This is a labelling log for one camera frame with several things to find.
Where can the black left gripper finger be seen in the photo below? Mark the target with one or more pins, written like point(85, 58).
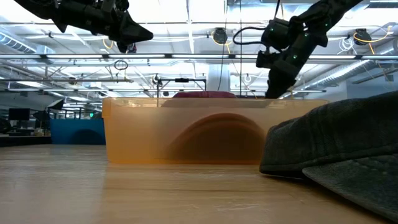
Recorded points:
point(133, 31)

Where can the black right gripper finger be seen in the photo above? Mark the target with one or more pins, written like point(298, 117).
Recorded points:
point(287, 85)
point(274, 87)

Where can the dark grey baseball cap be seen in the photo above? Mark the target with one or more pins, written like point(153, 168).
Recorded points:
point(326, 140)

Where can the maroon baseball cap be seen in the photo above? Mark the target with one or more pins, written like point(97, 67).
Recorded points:
point(203, 94)

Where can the orange translucent plastic bin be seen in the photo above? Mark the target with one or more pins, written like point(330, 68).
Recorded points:
point(130, 133)

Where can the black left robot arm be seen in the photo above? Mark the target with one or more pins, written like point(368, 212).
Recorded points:
point(37, 7)

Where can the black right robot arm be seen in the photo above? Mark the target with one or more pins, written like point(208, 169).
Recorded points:
point(323, 12)

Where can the blue plastic bin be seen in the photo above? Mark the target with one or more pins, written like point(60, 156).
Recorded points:
point(62, 130)

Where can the black computer monitor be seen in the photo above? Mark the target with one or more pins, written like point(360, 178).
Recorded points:
point(18, 114)

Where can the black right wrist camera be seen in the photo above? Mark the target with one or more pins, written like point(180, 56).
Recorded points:
point(267, 59)

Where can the black rig frame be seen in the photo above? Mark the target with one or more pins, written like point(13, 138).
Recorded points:
point(182, 80)

